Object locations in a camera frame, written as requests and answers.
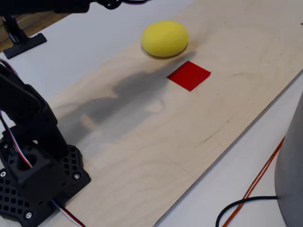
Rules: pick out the yellow round foam sponge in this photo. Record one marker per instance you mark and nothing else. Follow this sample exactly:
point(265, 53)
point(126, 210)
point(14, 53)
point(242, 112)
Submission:
point(164, 39)

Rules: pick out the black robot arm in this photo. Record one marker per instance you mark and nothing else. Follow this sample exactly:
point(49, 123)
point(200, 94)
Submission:
point(28, 111)

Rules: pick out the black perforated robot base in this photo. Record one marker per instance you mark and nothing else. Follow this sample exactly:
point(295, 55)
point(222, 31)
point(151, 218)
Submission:
point(47, 179)

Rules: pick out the red square patch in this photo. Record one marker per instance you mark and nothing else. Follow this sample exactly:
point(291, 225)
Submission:
point(188, 75)

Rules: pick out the black clamp stand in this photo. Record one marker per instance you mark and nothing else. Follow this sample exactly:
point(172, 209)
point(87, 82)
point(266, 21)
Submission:
point(22, 45)

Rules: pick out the grey round lamp shade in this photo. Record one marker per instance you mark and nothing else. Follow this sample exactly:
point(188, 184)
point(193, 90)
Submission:
point(292, 165)

